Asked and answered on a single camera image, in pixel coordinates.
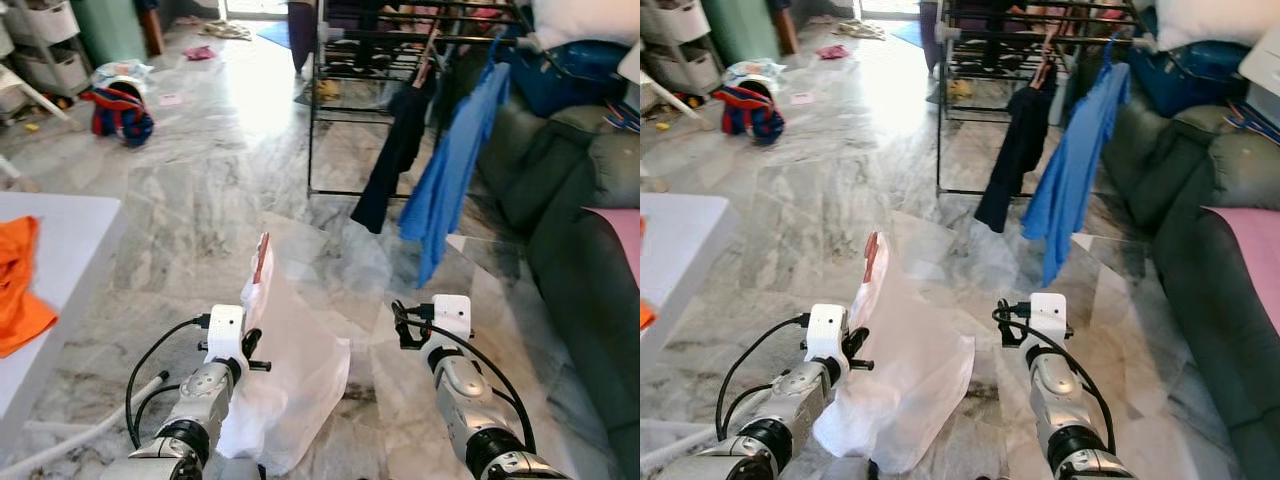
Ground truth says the white folding table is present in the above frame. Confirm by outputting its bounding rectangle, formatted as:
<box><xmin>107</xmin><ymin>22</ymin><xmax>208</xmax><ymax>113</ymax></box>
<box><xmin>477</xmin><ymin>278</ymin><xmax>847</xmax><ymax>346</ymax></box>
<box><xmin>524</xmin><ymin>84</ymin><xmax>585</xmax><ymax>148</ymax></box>
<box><xmin>640</xmin><ymin>192</ymin><xmax>739</xmax><ymax>473</ymax></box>
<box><xmin>0</xmin><ymin>192</ymin><xmax>173</xmax><ymax>477</ymax></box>

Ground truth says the navy red fabric bag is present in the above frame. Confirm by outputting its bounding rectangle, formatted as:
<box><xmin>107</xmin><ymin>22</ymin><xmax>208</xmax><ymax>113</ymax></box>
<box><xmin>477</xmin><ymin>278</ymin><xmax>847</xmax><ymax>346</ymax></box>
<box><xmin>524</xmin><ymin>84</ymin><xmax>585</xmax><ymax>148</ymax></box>
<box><xmin>80</xmin><ymin>85</ymin><xmax>156</xmax><ymax>149</ymax></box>
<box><xmin>715</xmin><ymin>85</ymin><xmax>787</xmax><ymax>147</ymax></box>

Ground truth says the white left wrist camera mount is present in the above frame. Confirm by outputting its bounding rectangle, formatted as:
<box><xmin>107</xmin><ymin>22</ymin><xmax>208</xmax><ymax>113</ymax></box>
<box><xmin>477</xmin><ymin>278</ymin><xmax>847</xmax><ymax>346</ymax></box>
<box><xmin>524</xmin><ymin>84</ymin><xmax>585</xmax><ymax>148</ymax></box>
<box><xmin>805</xmin><ymin>303</ymin><xmax>851</xmax><ymax>363</ymax></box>
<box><xmin>205</xmin><ymin>304</ymin><xmax>248</xmax><ymax>362</ymax></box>

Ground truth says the black metal drying rack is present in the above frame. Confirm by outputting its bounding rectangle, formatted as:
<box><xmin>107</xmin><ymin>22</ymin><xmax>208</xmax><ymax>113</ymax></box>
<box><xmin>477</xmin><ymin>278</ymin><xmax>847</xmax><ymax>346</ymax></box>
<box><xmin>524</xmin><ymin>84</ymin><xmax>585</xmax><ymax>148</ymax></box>
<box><xmin>305</xmin><ymin>0</ymin><xmax>541</xmax><ymax>199</ymax></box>
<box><xmin>935</xmin><ymin>0</ymin><xmax>1151</xmax><ymax>198</ymax></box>

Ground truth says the royal blue garment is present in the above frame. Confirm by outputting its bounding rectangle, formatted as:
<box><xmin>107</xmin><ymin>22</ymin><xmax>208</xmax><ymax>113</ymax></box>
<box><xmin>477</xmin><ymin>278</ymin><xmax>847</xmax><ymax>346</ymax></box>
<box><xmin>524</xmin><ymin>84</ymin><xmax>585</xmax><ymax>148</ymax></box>
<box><xmin>398</xmin><ymin>60</ymin><xmax>513</xmax><ymax>289</ymax></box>
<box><xmin>1020</xmin><ymin>60</ymin><xmax>1133</xmax><ymax>289</ymax></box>

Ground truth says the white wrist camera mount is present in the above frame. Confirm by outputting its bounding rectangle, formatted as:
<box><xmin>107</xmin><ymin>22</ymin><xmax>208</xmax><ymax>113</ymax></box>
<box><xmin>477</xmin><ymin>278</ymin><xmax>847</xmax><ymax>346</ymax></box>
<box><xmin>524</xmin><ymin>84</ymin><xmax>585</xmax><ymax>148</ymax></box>
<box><xmin>430</xmin><ymin>294</ymin><xmax>473</xmax><ymax>343</ymax></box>
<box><xmin>1030</xmin><ymin>292</ymin><xmax>1069</xmax><ymax>341</ymax></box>
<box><xmin>205</xmin><ymin>304</ymin><xmax>248</xmax><ymax>362</ymax></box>
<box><xmin>805</xmin><ymin>303</ymin><xmax>851</xmax><ymax>363</ymax></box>

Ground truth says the orange logo t-shirt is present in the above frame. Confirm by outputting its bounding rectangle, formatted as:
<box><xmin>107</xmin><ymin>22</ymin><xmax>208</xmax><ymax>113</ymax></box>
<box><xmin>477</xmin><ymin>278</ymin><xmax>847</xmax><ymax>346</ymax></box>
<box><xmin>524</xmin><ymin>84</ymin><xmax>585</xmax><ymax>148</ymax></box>
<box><xmin>640</xmin><ymin>215</ymin><xmax>657</xmax><ymax>331</ymax></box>
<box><xmin>0</xmin><ymin>215</ymin><xmax>59</xmax><ymax>359</ymax></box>

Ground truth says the short black left arm cable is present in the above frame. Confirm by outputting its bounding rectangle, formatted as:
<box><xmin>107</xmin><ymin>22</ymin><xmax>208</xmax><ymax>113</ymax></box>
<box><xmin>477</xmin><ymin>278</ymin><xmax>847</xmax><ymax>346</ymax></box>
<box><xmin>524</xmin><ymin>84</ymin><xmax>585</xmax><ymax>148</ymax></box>
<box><xmin>725</xmin><ymin>382</ymin><xmax>778</xmax><ymax>437</ymax></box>
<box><xmin>134</xmin><ymin>382</ymin><xmax>183</xmax><ymax>443</ymax></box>

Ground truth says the white plastic drawer unit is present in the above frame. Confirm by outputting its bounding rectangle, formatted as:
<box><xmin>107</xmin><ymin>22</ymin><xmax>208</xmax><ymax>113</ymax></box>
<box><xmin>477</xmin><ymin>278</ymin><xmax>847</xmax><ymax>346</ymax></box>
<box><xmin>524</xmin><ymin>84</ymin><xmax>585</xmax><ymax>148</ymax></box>
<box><xmin>640</xmin><ymin>0</ymin><xmax>717</xmax><ymax>97</ymax></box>
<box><xmin>0</xmin><ymin>0</ymin><xmax>83</xmax><ymax>97</ymax></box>

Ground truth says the dark navy garment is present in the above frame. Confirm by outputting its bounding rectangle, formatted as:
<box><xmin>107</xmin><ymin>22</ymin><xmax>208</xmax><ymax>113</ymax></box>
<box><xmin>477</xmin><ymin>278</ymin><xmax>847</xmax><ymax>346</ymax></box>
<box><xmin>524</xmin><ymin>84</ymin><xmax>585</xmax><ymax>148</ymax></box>
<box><xmin>350</xmin><ymin>75</ymin><xmax>438</xmax><ymax>236</ymax></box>
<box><xmin>975</xmin><ymin>75</ymin><xmax>1059</xmax><ymax>234</ymax></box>

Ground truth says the brown wooden post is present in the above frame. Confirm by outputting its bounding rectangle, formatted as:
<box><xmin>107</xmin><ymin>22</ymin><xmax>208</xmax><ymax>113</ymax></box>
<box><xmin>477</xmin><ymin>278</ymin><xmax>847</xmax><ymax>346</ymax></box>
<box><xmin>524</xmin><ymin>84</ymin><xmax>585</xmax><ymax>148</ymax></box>
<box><xmin>772</xmin><ymin>0</ymin><xmax>801</xmax><ymax>57</ymax></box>
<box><xmin>138</xmin><ymin>0</ymin><xmax>167</xmax><ymax>57</ymax></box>

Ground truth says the blue clothing with dark trim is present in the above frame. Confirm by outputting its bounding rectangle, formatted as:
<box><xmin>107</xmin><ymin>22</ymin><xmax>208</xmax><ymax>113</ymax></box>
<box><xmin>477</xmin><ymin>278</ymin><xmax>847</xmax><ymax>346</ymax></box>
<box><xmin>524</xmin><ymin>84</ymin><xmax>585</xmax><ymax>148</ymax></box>
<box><xmin>500</xmin><ymin>40</ymin><xmax>631</xmax><ymax>119</ymax></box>
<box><xmin>1130</xmin><ymin>40</ymin><xmax>1251</xmax><ymax>119</ymax></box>

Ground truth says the white stand pole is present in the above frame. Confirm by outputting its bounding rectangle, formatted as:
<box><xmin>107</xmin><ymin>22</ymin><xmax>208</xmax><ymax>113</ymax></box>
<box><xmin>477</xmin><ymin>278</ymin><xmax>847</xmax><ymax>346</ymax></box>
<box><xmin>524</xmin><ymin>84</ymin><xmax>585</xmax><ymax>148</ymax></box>
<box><xmin>640</xmin><ymin>72</ymin><xmax>707</xmax><ymax>123</ymax></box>
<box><xmin>0</xmin><ymin>68</ymin><xmax>77</xmax><ymax>126</ymax></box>
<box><xmin>0</xmin><ymin>155</ymin><xmax>39</xmax><ymax>193</ymax></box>

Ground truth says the green ribbed object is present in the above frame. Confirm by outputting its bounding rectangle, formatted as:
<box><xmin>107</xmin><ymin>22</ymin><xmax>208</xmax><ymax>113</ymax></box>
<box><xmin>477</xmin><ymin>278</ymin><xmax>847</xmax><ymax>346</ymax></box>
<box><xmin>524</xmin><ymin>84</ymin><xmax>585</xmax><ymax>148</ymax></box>
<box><xmin>70</xmin><ymin>0</ymin><xmax>149</xmax><ymax>67</ymax></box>
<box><xmin>700</xmin><ymin>0</ymin><xmax>782</xmax><ymax>67</ymax></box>

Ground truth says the long black left arm cable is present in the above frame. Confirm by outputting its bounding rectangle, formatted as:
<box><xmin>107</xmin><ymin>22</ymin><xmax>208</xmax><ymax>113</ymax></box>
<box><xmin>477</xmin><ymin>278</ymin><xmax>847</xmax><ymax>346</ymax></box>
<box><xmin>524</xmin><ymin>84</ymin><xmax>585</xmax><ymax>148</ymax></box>
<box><xmin>715</xmin><ymin>313</ymin><xmax>811</xmax><ymax>442</ymax></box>
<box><xmin>125</xmin><ymin>313</ymin><xmax>213</xmax><ymax>449</ymax></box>

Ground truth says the dark green sofa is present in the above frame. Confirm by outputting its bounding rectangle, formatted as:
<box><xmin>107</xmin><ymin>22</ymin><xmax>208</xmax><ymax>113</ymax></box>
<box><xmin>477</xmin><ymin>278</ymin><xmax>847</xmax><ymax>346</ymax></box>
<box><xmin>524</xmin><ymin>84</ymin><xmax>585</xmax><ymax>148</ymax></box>
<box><xmin>470</xmin><ymin>90</ymin><xmax>641</xmax><ymax>480</ymax></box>
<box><xmin>1085</xmin><ymin>90</ymin><xmax>1280</xmax><ymax>480</ymax></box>

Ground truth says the pink cloth sheet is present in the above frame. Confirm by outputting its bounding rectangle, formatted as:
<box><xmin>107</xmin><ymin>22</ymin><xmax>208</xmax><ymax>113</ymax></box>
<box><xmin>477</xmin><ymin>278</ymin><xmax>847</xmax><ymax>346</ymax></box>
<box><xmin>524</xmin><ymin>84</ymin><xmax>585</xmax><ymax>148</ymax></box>
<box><xmin>585</xmin><ymin>207</ymin><xmax>641</xmax><ymax>287</ymax></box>
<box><xmin>1205</xmin><ymin>207</ymin><xmax>1280</xmax><ymax>337</ymax></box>

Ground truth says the crumpled silver plastic bag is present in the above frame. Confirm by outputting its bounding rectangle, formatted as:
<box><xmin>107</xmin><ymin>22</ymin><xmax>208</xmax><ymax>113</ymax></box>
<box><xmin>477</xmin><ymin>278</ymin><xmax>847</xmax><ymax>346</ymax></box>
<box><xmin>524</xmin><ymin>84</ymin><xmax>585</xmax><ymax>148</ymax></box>
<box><xmin>90</xmin><ymin>60</ymin><xmax>156</xmax><ymax>96</ymax></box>
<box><xmin>722</xmin><ymin>58</ymin><xmax>787</xmax><ymax>93</ymax></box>

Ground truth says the white wet garment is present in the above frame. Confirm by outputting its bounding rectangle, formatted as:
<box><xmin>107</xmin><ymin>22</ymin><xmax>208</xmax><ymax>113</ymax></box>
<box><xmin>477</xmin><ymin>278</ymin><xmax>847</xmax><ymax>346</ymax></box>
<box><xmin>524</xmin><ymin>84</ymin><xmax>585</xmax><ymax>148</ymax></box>
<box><xmin>215</xmin><ymin>235</ymin><xmax>353</xmax><ymax>476</ymax></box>
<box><xmin>812</xmin><ymin>232</ymin><xmax>976</xmax><ymax>476</ymax></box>

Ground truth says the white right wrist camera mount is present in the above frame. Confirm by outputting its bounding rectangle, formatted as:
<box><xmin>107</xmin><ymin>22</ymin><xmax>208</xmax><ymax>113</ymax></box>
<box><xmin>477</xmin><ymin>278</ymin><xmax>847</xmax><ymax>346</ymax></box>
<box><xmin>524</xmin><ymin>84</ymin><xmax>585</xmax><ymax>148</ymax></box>
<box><xmin>1030</xmin><ymin>292</ymin><xmax>1069</xmax><ymax>341</ymax></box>
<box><xmin>430</xmin><ymin>294</ymin><xmax>473</xmax><ymax>343</ymax></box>

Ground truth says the blue plastic hanger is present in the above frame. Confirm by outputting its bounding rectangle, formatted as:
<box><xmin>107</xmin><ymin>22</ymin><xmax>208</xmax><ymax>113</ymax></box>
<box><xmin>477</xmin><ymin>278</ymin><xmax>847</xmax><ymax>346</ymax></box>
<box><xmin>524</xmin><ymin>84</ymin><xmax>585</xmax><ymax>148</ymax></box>
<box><xmin>603</xmin><ymin>98</ymin><xmax>641</xmax><ymax>133</ymax></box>
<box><xmin>1224</xmin><ymin>100</ymin><xmax>1280</xmax><ymax>143</ymax></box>

